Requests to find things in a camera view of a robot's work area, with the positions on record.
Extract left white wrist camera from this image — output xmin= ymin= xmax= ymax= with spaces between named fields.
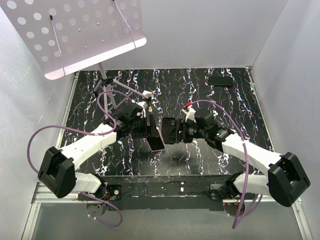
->
xmin=137 ymin=101 xmax=153 ymax=118

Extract perforated music stand desk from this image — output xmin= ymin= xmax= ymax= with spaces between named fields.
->
xmin=0 ymin=0 xmax=147 ymax=80

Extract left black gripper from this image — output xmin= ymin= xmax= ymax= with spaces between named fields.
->
xmin=129 ymin=114 xmax=159 ymax=139

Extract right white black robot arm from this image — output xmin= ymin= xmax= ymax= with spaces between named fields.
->
xmin=161 ymin=113 xmax=311 ymax=207

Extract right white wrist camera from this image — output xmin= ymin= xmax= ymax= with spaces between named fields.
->
xmin=181 ymin=102 xmax=196 ymax=123

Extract aluminium front rail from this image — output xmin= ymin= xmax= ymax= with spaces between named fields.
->
xmin=33 ymin=183 xmax=302 ymax=203

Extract aluminium side rail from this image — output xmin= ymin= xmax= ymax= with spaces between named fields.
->
xmin=246 ymin=66 xmax=283 ymax=175
xmin=44 ymin=71 xmax=80 ymax=149

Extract purple cable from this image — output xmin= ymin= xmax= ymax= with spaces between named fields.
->
xmin=26 ymin=90 xmax=141 ymax=228
xmin=191 ymin=99 xmax=263 ymax=230

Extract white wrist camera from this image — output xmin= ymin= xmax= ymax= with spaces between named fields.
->
xmin=181 ymin=102 xmax=196 ymax=123
xmin=137 ymin=101 xmax=153 ymax=118

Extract right aluminium side rail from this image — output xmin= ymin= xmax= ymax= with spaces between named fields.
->
xmin=246 ymin=66 xmax=283 ymax=175

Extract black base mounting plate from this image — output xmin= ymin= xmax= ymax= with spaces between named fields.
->
xmin=101 ymin=175 xmax=240 ymax=211

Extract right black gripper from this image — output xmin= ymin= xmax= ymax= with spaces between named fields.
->
xmin=163 ymin=118 xmax=208 ymax=144

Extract left aluminium side rail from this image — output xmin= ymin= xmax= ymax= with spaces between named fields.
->
xmin=44 ymin=71 xmax=80 ymax=149

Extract bare black phone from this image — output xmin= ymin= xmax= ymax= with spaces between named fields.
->
xmin=208 ymin=76 xmax=234 ymax=87

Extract music stand tripod pole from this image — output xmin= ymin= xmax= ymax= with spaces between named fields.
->
xmin=93 ymin=62 xmax=152 ymax=112

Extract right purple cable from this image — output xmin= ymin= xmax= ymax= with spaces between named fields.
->
xmin=191 ymin=99 xmax=263 ymax=230

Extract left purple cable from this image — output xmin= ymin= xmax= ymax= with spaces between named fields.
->
xmin=26 ymin=90 xmax=141 ymax=228

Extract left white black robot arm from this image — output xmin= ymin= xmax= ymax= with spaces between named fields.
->
xmin=38 ymin=101 xmax=165 ymax=200

